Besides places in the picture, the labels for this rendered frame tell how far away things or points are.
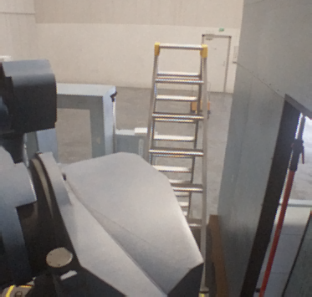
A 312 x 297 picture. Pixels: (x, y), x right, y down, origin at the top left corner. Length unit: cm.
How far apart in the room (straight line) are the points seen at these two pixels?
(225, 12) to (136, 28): 333
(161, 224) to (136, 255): 10
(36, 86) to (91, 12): 1039
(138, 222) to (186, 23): 1071
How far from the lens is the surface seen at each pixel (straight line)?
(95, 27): 1174
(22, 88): 148
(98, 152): 396
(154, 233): 68
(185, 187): 184
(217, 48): 1129
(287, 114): 169
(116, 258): 65
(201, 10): 1126
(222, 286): 302
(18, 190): 72
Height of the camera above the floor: 244
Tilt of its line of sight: 23 degrees down
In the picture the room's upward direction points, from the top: 2 degrees clockwise
